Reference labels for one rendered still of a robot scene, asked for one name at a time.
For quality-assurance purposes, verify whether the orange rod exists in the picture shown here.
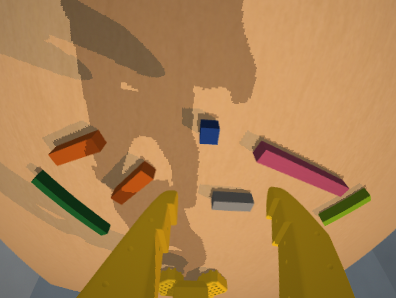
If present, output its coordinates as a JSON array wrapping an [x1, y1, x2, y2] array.
[[48, 130, 107, 166], [111, 161, 156, 205]]

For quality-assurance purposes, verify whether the pink rod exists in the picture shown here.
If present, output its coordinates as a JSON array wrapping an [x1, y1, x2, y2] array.
[[253, 141, 349, 197]]

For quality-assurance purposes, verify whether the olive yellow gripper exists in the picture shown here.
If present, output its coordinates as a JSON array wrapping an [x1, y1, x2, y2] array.
[[76, 187, 355, 298]]

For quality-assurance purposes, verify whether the lime green rod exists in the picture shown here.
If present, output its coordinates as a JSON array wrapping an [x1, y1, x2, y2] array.
[[318, 188, 371, 226]]

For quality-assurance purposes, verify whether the small blue cube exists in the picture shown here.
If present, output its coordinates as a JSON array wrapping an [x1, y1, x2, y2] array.
[[199, 119, 220, 145]]

